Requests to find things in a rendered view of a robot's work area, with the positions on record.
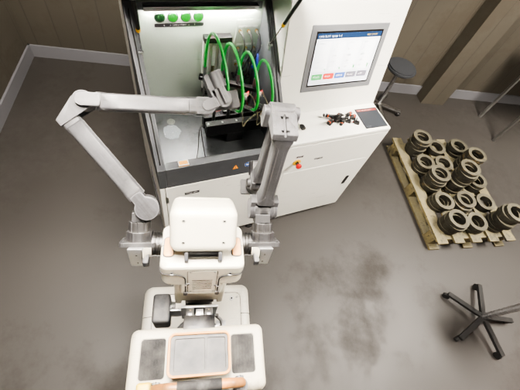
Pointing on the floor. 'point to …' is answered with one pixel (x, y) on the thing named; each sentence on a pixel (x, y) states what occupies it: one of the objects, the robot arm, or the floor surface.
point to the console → (327, 97)
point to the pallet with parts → (450, 192)
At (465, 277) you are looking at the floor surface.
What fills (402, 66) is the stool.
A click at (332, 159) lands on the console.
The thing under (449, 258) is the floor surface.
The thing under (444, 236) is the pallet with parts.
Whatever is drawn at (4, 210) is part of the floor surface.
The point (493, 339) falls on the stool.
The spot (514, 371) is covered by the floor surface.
